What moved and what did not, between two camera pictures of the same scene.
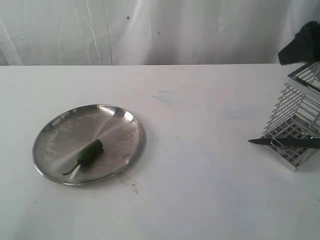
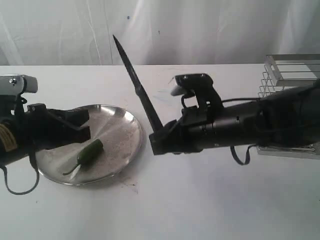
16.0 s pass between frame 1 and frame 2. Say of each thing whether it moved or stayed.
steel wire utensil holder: moved
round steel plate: stayed
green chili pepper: stayed
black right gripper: moved
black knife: moved
